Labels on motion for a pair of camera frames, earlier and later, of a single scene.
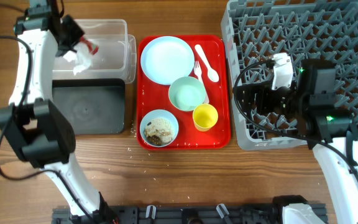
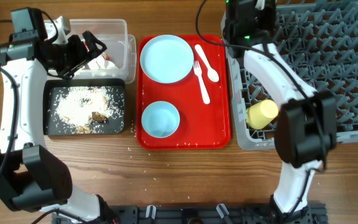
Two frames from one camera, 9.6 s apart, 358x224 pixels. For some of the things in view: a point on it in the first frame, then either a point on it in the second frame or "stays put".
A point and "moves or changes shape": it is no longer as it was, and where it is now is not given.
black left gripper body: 74,32 -> 67,54
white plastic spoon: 212,74 stays put
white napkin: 83,60 moves or changes shape
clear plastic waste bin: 115,59 stays put
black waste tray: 93,106 stays put
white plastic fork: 197,70 stays put
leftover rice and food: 158,131 -> 84,108
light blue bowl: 159,128 moves or changes shape
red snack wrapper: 93,48 moves or changes shape
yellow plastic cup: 205,116 moves or changes shape
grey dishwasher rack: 344,31 stays put
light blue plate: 164,59 stays put
